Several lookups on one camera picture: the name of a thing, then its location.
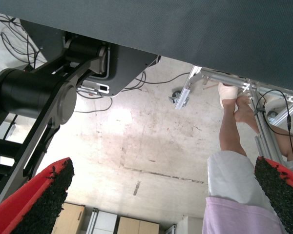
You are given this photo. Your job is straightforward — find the light wooden cabinet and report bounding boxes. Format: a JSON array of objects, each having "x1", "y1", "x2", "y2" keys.
[
  {"x1": 117, "y1": 215, "x2": 161, "y2": 234},
  {"x1": 51, "y1": 202, "x2": 86, "y2": 234}
]

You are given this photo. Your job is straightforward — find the black cable with inline connector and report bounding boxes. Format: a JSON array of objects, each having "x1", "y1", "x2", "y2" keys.
[{"x1": 255, "y1": 89, "x2": 293, "y2": 173}]

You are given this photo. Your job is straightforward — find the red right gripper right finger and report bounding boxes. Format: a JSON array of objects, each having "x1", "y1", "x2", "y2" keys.
[{"x1": 254, "y1": 156, "x2": 293, "y2": 234}]

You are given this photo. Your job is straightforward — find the white device with port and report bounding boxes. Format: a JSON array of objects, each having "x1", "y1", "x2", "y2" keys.
[{"x1": 77, "y1": 80, "x2": 112, "y2": 98}]

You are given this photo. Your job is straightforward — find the dark grey table cloth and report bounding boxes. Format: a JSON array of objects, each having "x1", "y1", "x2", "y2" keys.
[{"x1": 0, "y1": 0, "x2": 293, "y2": 96}]

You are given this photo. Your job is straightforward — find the person in pale clothes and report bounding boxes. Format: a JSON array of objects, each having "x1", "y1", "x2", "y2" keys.
[{"x1": 202, "y1": 81, "x2": 293, "y2": 234}]

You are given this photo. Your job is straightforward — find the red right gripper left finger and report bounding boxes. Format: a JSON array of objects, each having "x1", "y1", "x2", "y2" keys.
[{"x1": 0, "y1": 157, "x2": 75, "y2": 234}]

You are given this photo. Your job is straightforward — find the white cabinet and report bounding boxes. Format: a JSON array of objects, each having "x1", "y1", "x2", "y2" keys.
[{"x1": 86, "y1": 208, "x2": 120, "y2": 234}]

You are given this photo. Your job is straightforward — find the grey caster wheel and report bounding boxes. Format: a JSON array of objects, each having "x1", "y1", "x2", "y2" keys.
[
  {"x1": 168, "y1": 90, "x2": 182, "y2": 103},
  {"x1": 267, "y1": 111, "x2": 281, "y2": 123}
]

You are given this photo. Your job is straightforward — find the black robot chassis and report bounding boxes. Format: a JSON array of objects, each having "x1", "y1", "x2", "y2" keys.
[{"x1": 0, "y1": 19, "x2": 162, "y2": 211}]

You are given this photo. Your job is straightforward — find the aluminium profile frame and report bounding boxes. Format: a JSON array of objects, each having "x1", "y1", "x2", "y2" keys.
[{"x1": 174, "y1": 65, "x2": 293, "y2": 163}]

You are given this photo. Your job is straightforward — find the black floor cable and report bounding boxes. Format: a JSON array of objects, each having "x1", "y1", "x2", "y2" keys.
[
  {"x1": 0, "y1": 11, "x2": 42, "y2": 72},
  {"x1": 122, "y1": 70, "x2": 198, "y2": 92},
  {"x1": 74, "y1": 96, "x2": 113, "y2": 114}
]

